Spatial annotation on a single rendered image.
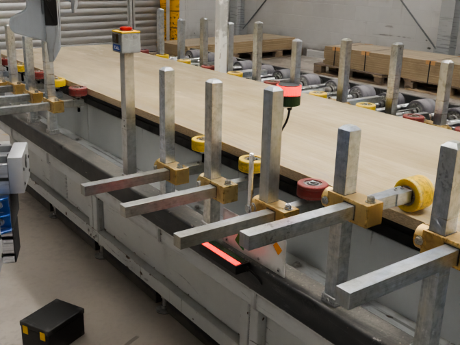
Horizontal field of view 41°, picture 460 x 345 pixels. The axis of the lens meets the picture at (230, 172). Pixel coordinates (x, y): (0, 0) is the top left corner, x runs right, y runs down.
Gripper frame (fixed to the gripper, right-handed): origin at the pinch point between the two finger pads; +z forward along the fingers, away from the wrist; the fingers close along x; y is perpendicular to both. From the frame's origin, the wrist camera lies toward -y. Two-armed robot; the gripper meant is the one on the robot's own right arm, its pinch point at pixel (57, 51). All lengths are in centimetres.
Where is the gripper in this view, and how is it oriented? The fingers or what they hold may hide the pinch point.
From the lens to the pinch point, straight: 84.8
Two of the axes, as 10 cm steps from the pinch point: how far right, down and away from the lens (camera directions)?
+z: -0.3, 9.5, 3.2
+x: 2.0, 3.1, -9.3
